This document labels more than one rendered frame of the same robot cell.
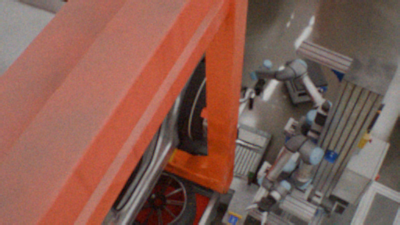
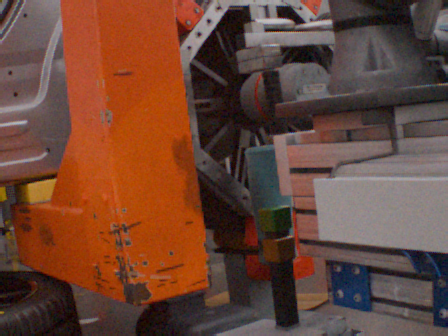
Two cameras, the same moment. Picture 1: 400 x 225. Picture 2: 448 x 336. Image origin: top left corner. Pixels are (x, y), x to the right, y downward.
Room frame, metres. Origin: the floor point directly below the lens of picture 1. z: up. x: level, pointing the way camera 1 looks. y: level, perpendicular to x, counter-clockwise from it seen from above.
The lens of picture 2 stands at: (0.55, -0.87, 0.80)
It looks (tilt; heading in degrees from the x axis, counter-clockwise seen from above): 4 degrees down; 29
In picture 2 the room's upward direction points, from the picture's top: 8 degrees counter-clockwise
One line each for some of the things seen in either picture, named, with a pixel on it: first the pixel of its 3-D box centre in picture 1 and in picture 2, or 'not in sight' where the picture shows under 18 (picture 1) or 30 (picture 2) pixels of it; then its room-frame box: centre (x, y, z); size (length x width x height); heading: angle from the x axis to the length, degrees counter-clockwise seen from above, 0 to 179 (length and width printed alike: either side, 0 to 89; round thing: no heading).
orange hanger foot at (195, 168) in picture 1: (184, 160); (70, 195); (1.71, 0.16, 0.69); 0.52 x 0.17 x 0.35; 63
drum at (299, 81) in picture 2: not in sight; (286, 94); (2.09, -0.22, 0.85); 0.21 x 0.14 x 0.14; 63
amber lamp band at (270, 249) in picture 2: not in sight; (279, 248); (1.58, -0.39, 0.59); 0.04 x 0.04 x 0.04; 63
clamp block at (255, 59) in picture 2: not in sight; (259, 58); (1.88, -0.26, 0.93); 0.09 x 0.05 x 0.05; 63
